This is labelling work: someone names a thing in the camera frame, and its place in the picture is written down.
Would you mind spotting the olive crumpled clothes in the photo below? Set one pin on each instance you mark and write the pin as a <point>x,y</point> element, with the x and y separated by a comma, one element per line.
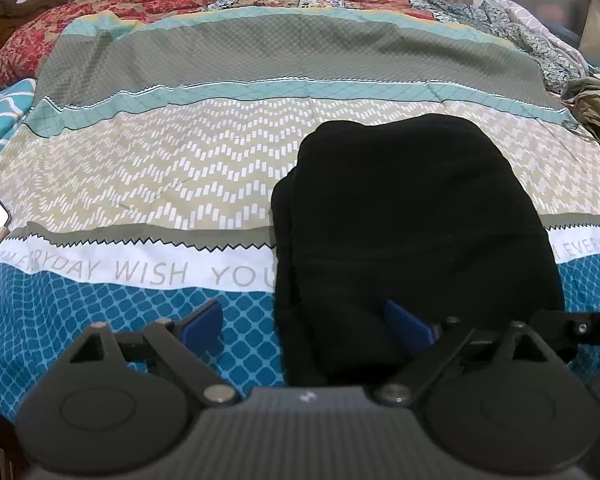
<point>597,110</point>

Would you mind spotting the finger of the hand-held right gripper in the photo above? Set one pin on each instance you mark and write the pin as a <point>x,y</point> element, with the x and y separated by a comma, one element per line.
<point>580,329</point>

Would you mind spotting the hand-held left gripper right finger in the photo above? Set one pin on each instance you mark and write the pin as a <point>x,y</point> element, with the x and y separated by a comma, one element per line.
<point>405,329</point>

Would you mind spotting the black pants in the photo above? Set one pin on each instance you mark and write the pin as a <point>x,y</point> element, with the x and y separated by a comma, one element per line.
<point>410,220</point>

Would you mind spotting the teal lattice print pillow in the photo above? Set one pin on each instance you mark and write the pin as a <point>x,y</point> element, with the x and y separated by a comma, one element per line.
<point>2,110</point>

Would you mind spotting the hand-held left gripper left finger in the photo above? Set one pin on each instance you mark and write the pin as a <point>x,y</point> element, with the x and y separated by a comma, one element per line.
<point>202,331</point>

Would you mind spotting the patterned teal beige bedsheet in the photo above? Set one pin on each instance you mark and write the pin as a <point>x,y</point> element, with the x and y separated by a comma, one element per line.
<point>155,170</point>

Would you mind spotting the red floral patchwork quilt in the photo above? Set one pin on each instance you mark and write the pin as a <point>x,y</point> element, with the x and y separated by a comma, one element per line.
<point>130,0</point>

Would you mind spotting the carved wooden headboard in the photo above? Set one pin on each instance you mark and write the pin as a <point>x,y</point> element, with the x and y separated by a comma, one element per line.
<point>0,10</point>

